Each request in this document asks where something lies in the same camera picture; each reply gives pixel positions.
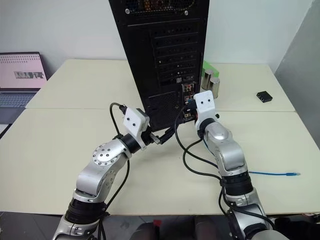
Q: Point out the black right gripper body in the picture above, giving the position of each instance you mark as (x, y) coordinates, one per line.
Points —
(195, 113)

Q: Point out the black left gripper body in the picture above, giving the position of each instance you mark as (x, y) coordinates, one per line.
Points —
(150, 138)

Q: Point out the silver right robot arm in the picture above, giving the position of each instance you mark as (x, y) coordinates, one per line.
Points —
(230, 155)

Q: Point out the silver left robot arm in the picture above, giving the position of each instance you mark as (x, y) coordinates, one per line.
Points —
(97, 172)

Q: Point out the black computer tower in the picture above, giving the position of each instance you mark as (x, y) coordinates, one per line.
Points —
(150, 62)

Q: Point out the silver metal cylinder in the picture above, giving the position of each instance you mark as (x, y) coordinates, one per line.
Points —
(206, 80)
(214, 87)

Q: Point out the green box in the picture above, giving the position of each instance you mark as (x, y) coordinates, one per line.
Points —
(212, 68)

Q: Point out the small black adapter box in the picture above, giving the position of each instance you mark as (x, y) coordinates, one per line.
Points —
(264, 96)

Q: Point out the grey partition panel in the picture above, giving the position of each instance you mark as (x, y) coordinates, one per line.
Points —
(300, 75)

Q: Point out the open grey laptop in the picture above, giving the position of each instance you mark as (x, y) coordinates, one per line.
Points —
(20, 72)

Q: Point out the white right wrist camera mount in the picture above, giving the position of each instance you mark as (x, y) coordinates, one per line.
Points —
(204, 107)

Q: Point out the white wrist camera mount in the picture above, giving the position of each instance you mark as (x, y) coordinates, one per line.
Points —
(204, 107)
(133, 120)

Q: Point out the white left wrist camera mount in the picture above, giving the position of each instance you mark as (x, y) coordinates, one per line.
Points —
(133, 120)

